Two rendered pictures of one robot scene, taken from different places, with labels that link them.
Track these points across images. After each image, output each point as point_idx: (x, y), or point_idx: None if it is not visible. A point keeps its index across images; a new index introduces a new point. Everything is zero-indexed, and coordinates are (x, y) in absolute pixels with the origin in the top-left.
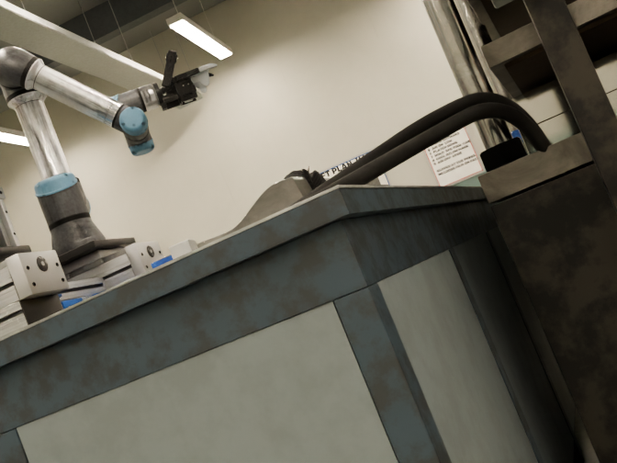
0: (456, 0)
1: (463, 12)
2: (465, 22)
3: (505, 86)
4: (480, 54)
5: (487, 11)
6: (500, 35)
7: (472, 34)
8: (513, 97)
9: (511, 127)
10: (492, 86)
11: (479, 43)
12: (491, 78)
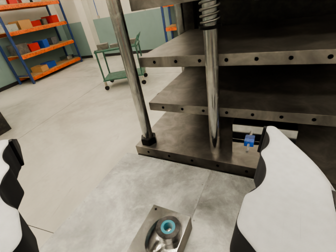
0: (214, 43)
1: (216, 54)
2: (215, 62)
3: (308, 124)
4: (216, 86)
5: (259, 65)
6: (177, 66)
7: (216, 72)
8: (242, 118)
9: (217, 131)
10: (215, 107)
11: (218, 79)
12: (217, 102)
